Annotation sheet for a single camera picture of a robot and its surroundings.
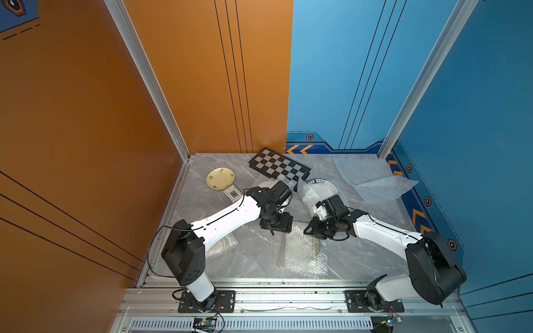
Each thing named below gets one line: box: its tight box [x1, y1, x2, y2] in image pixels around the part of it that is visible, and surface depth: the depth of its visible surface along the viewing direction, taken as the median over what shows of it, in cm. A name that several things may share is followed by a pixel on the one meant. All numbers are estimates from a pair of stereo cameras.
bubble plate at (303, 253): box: [278, 221, 329, 278], surface depth 83 cm
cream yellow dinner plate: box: [206, 167, 236, 191], surface depth 112 cm
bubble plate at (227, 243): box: [205, 234, 240, 261], surface depth 84 cm
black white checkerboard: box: [248, 147, 312, 193], surface depth 114 cm
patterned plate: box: [297, 178, 339, 218], surface depth 102 cm
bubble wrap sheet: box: [332, 155, 420, 216], surface depth 107 cm
